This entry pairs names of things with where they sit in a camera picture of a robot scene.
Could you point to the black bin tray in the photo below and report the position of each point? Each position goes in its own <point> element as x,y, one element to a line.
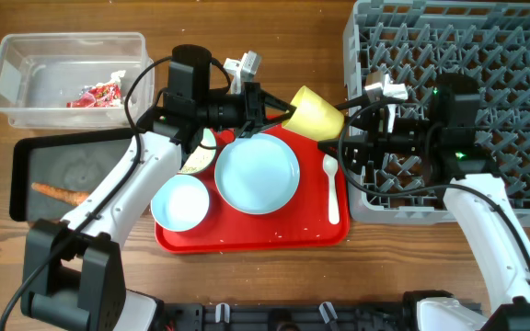
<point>76,161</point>

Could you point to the light blue plate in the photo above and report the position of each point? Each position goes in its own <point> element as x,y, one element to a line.
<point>257,175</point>

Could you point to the red snack wrapper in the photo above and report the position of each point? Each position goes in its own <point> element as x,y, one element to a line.
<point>104,96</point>

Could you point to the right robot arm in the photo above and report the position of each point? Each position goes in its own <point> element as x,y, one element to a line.
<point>468,181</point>

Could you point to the clear plastic bin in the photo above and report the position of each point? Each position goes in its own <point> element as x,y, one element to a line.
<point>41,72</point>

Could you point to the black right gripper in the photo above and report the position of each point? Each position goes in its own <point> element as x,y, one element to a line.
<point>373,138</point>

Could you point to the white plastic spoon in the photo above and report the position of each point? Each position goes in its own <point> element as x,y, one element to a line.
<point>330,167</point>

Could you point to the yellow plastic cup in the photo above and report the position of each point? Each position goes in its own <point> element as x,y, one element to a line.
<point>314,118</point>

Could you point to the green bowl with rice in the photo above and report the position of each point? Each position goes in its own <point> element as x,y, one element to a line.
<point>202,157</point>

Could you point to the light blue bowl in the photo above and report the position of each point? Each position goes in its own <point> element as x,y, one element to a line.
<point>181,204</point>

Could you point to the grey dishwasher rack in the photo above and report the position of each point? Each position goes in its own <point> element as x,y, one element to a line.
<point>415,41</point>

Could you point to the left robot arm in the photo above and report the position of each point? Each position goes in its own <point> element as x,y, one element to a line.
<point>73,275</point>

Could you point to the white tissue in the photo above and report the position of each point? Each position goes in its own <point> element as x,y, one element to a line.
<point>116,80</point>

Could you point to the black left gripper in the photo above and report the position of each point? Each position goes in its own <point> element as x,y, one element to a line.
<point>255,100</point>

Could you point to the orange carrot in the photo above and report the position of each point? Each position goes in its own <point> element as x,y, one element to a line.
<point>70,197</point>

